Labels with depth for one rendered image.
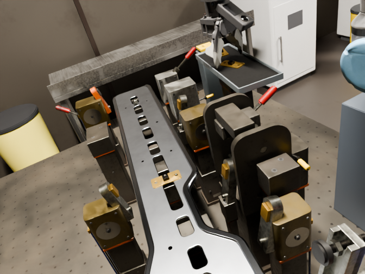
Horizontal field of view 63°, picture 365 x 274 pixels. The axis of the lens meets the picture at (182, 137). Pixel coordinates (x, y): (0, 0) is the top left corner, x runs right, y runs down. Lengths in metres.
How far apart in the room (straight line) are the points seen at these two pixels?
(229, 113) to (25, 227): 1.05
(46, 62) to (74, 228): 1.99
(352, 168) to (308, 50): 2.48
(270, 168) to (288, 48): 2.56
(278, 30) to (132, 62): 1.40
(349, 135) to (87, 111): 0.96
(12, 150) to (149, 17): 1.73
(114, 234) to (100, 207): 0.08
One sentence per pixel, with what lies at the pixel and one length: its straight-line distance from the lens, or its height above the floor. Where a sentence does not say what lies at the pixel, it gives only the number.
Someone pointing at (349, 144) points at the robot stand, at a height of 0.98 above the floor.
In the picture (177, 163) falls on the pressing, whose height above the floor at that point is 1.00.
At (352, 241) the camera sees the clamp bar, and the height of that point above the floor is 1.21.
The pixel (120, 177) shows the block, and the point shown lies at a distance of 1.17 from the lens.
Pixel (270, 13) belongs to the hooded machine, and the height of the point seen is 0.80.
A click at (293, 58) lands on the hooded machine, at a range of 3.22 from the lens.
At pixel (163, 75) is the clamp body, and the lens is 1.33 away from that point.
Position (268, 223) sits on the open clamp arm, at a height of 1.06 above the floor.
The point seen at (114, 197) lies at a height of 1.07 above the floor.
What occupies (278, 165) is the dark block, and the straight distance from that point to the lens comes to 0.63.
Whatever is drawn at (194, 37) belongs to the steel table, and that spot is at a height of 0.87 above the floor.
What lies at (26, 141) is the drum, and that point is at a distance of 2.58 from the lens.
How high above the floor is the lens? 1.54
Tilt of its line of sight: 33 degrees down
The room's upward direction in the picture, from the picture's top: 16 degrees counter-clockwise
